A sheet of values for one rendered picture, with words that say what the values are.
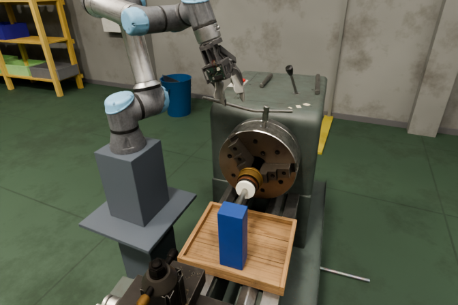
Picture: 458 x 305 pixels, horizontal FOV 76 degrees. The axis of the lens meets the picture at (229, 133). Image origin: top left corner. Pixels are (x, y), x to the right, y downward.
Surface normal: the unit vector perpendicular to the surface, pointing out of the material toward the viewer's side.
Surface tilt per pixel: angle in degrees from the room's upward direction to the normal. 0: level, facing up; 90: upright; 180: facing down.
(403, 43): 90
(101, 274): 0
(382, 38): 90
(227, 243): 90
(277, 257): 0
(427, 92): 90
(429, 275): 0
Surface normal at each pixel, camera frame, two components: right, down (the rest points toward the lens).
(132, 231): -0.02, -0.89
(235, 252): -0.32, 0.43
